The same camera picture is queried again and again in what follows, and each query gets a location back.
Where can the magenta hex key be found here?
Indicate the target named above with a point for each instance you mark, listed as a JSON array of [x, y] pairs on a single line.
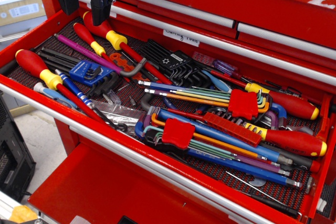
[[98, 59]]

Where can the clear plastic bag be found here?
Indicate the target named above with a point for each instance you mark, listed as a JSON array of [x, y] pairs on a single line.
[[119, 114]]

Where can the red yellow screwdriver front left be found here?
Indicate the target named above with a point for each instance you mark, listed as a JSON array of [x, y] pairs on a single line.
[[35, 66]]

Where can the red yellow screwdriver right upper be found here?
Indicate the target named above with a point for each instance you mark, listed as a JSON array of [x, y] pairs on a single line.
[[293, 105]]

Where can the colourful hex key set lower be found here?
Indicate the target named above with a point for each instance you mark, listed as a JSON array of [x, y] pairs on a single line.
[[226, 146]]

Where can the white paper label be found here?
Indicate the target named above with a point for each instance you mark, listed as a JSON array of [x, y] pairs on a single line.
[[184, 39]]

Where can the open red drawer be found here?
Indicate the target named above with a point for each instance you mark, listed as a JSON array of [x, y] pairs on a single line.
[[104, 188], [207, 182]]

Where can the blue metal precision screwdriver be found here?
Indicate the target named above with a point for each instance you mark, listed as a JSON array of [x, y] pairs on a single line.
[[79, 94]]

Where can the grey blue handled screwdriver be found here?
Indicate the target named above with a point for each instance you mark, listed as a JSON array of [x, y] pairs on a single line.
[[38, 87]]

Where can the black computer case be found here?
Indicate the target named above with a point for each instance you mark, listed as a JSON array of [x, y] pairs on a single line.
[[17, 164]]

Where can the red yellow screwdriver large back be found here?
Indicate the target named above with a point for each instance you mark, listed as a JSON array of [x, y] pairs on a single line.
[[119, 42]]

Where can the red yellow screwdriver slim back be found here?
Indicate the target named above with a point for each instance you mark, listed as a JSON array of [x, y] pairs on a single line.
[[83, 32]]

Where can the blue hex key holder set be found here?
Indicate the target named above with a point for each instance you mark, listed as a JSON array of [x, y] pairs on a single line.
[[99, 78]]

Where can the orange plastic key holder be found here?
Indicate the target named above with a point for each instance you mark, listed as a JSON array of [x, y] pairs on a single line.
[[121, 60]]

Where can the cardboard box with label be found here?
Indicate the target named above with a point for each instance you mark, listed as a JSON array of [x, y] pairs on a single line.
[[19, 11]]

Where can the red tool chest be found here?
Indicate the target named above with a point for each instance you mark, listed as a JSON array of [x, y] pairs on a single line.
[[289, 42]]

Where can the black thin long screwdriver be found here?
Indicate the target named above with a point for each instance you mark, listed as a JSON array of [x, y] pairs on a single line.
[[269, 201]]

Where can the colourful hex key set upper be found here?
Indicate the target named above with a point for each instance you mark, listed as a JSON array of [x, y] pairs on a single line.
[[238, 102]]

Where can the red bit holder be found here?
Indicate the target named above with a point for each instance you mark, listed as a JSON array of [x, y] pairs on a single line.
[[232, 129]]

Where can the large blue hex key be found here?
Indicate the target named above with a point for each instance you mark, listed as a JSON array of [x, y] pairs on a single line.
[[176, 137]]

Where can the purple clear handled screwdriver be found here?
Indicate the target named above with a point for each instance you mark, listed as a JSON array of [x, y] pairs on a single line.
[[224, 67]]

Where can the black torx key set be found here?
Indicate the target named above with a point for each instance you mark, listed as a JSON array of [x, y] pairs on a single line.
[[176, 66]]

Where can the red yellow screwdriver right lower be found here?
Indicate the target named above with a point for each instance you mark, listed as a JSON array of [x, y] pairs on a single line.
[[293, 141]]

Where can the colourful hex key set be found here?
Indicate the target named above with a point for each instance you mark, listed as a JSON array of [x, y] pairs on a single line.
[[226, 146], [238, 102]]

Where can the lower open red drawer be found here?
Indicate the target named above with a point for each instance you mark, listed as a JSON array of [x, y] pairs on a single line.
[[104, 188]]

